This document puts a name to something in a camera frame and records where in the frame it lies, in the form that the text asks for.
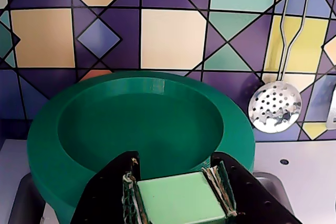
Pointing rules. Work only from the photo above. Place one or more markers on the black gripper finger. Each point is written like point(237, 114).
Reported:
point(105, 195)
point(252, 200)

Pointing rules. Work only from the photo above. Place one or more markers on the light green square lid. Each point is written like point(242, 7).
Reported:
point(178, 200)

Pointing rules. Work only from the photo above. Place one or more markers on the small round counter cap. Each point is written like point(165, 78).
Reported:
point(283, 160)

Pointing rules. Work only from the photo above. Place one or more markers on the dark green round recipient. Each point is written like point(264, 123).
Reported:
point(131, 129)

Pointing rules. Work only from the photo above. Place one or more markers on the grey metal sink basin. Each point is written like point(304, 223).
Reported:
point(274, 183)

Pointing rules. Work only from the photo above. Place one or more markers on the metal slotted skimmer spoon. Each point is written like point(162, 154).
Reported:
point(275, 108)

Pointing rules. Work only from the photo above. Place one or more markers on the hanging metal utensil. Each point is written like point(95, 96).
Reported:
point(332, 113)

